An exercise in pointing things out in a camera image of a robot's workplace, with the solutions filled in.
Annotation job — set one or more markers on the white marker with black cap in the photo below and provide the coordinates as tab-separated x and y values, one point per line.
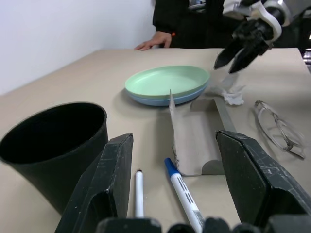
139	194

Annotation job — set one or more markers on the dark background equipment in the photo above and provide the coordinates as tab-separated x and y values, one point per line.
306	55

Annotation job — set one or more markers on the person in black jacket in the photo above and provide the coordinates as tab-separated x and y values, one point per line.
194	24

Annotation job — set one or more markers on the person's bare hand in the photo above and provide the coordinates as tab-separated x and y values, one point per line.
158	40

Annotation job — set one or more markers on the light blue plate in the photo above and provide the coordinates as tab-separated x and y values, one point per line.
155	102

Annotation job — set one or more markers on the white cloth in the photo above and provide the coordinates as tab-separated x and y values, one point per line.
233	95

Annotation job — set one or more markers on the grey open glasses case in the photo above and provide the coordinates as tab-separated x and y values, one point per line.
192	140

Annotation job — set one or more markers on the white marker with blue cap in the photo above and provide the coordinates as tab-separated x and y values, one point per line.
184	194

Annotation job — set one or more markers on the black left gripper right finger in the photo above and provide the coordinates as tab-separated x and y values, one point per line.
252	174

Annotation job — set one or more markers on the clear frame glasses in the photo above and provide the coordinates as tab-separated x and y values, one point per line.
272	121

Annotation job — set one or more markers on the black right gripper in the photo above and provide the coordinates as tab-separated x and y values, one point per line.
255	34

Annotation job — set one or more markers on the black plastic cup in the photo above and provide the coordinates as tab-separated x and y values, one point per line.
60	165

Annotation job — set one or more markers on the light green plate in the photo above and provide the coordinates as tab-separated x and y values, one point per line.
165	81

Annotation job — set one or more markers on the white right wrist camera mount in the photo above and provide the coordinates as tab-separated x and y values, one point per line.
273	20

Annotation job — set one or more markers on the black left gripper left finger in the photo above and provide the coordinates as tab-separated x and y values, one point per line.
107	170

